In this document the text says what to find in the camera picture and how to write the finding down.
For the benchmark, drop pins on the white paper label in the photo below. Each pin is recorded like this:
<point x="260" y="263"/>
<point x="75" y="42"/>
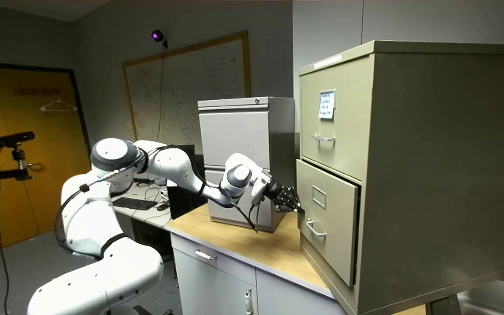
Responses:
<point x="325" y="105"/>

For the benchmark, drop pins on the white clothes hanger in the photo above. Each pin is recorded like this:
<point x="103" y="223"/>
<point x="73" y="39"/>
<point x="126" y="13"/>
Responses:
<point x="57" y="107"/>

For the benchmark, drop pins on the yellow door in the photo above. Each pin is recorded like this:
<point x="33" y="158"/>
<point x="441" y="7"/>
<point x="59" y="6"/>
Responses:
<point x="24" y="175"/>

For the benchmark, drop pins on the wood framed whiteboard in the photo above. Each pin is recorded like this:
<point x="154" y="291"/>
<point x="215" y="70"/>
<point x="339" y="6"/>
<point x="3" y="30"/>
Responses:
<point x="187" y="93"/>

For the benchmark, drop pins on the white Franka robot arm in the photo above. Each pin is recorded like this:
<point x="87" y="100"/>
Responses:
<point x="87" y="221"/>

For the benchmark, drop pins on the white base cabinet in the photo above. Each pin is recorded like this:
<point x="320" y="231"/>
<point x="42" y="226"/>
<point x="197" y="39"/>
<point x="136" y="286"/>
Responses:
<point x="217" y="280"/>

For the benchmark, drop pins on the white office desk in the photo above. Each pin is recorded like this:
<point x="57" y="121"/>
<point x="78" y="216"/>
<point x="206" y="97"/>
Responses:
<point x="148" y="217"/>

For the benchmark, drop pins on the black stereo camera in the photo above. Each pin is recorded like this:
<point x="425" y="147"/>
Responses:
<point x="7" y="140"/>

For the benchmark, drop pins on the beige metal file cabinet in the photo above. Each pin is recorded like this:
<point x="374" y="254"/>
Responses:
<point x="444" y="175"/>

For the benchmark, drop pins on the grey lateral file cabinet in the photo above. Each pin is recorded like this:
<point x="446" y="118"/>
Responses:
<point x="234" y="133"/>

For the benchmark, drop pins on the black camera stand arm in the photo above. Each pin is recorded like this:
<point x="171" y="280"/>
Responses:
<point x="0" y="174"/>

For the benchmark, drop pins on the beige file cabinet drawer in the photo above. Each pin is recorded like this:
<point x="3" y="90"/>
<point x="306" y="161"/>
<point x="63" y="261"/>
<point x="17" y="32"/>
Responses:
<point x="344" y="128"/>

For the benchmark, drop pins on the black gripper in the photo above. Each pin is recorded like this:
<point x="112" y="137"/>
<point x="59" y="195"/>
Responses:
<point x="274" y="193"/>

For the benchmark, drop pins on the black keyboard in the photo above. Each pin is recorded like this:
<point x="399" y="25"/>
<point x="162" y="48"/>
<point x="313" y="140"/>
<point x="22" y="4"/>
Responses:
<point x="133" y="203"/>

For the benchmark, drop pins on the purple lit camera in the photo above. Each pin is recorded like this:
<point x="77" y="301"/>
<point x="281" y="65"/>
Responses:
<point x="157" y="37"/>

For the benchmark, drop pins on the beige drawer with label holder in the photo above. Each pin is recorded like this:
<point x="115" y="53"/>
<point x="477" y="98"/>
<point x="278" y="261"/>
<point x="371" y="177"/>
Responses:
<point x="332" y="228"/>

